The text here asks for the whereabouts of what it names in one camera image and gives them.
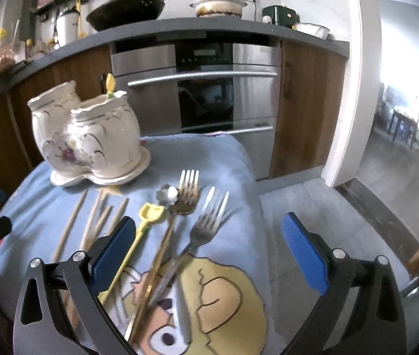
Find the silver fork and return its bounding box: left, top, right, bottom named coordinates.
left=148, top=187, right=229, bottom=308

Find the gold fork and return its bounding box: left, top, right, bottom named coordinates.
left=124, top=170, right=200, bottom=345

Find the dark green kitchen appliance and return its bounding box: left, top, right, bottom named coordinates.
left=262, top=5, right=300, bottom=28

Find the wooden chopstick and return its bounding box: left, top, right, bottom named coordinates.
left=52, top=190, right=88, bottom=262
left=106, top=197, right=128, bottom=235
left=84, top=205, right=112, bottom=251
left=79, top=189, right=103, bottom=251

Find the yellow tulip plastic pick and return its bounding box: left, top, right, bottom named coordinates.
left=98, top=203, right=165, bottom=304

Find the white ceramic double utensil holder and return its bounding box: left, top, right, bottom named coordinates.
left=27, top=81, right=151, bottom=187

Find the blue cartoon cloth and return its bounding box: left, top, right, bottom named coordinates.
left=0, top=135, right=285, bottom=354

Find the yellow pick in holder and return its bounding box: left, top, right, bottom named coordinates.
left=105, top=73, right=116, bottom=99

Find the white travel tumbler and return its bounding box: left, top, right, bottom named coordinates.
left=55, top=7, right=80, bottom=47

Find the stainless steel built-in oven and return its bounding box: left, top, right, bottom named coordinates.
left=111, top=38, right=282, bottom=180

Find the white stained casserole pot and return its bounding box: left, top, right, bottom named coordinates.
left=189, top=0, right=247, bottom=18

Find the black wall spice shelf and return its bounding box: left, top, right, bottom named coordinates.
left=31, top=0, right=93, bottom=16

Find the black wok with wooden handle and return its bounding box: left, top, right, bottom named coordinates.
left=86, top=0, right=165, bottom=31

